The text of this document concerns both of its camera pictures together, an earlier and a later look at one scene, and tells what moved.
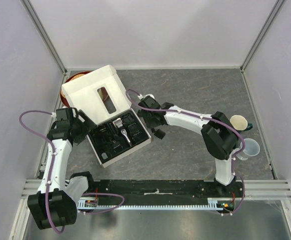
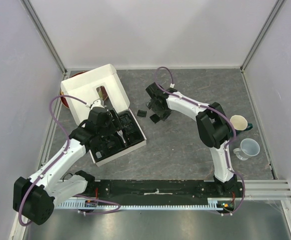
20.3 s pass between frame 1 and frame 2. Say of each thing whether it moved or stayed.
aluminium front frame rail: stayed
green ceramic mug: stayed
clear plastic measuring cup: stayed
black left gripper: moved
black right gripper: moved
